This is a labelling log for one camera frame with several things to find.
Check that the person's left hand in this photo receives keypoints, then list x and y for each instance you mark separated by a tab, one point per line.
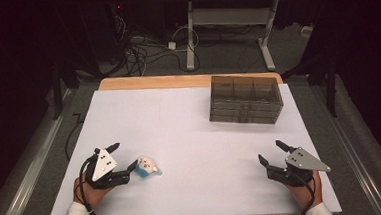
88	194

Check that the dark metal stand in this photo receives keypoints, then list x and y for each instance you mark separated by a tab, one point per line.
57	92
330	85

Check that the white metal desk frame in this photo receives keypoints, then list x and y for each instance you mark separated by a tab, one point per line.
229	16

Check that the white board table cover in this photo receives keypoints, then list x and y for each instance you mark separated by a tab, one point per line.
187	147

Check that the person's right hand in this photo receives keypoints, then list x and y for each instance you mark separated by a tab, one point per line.
305	194

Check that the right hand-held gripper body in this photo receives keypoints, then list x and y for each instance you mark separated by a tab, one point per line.
302	160

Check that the white power adapter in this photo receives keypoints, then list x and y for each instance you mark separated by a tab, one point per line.
172	45

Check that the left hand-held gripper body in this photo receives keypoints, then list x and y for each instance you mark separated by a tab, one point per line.
103	164

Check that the transparent grey drawer box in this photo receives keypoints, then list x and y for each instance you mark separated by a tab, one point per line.
244	99

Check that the silver metal floor rail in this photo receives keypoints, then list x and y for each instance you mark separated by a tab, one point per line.
351	151
32	167

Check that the white and blue plush toy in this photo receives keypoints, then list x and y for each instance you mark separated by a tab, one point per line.
147	166

